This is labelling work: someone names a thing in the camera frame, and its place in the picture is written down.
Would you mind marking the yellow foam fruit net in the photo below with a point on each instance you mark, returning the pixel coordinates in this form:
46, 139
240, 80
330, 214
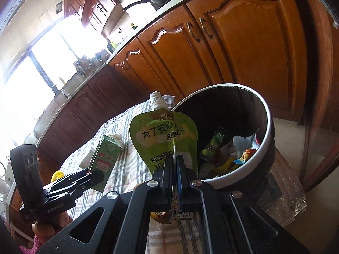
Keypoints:
57, 175

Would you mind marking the dish rack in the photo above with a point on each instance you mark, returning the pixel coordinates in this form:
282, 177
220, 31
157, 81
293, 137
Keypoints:
84, 64

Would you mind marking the kitchen faucet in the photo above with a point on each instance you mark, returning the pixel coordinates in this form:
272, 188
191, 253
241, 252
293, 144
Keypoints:
63, 93

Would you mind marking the silver foil wrapper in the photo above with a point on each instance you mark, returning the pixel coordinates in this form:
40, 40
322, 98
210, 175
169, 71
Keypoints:
243, 141

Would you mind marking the kitchen window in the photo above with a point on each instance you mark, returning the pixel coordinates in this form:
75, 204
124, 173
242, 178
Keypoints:
39, 71

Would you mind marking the wooden base cabinets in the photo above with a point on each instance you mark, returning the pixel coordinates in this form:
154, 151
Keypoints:
238, 45

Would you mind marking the green drink carton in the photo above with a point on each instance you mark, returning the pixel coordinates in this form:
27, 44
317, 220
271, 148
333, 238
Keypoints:
106, 153

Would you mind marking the wooden glass door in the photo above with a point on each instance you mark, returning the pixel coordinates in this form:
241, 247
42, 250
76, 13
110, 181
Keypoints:
325, 84

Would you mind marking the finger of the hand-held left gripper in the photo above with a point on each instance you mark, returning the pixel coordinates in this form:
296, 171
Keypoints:
75, 176
96, 177

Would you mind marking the white rimmed trash bin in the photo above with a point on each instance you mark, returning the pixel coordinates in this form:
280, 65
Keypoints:
225, 105

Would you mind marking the wooden wall cabinets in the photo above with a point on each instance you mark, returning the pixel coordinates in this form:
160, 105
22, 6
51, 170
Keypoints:
98, 5

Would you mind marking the green snack wrapper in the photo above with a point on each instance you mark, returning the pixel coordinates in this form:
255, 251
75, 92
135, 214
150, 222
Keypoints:
215, 140

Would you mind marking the yellow printed wrapper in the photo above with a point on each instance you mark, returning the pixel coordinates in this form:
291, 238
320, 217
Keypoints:
238, 161

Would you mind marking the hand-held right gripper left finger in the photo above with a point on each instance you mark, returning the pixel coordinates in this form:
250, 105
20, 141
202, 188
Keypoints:
165, 185

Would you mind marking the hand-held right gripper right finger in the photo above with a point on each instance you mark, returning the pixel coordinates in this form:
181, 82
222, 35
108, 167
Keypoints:
179, 174

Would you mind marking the green spout pouch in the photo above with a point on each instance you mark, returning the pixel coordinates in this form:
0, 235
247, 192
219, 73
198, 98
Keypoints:
161, 135

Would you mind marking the kitchen countertop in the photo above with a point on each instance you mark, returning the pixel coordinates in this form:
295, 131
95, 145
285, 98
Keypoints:
164, 13

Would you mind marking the person's left hand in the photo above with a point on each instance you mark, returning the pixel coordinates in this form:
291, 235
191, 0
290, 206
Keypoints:
42, 230

